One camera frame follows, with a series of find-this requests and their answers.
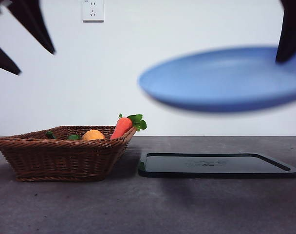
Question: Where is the black rectangular tray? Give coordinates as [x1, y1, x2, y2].
[137, 152, 296, 179]

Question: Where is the yellow corn cob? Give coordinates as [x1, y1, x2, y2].
[81, 130, 106, 141]

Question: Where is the blue round plate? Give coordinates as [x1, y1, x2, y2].
[137, 46, 296, 113]

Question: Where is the orange carrot with green leaves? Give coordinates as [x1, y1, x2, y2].
[110, 113, 148, 140]

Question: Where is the white wall power socket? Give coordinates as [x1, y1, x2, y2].
[82, 0, 105, 23]

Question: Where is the green chili pepper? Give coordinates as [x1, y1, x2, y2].
[45, 131, 82, 141]

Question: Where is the brown woven wicker basket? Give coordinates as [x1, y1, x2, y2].
[0, 125, 138, 183]

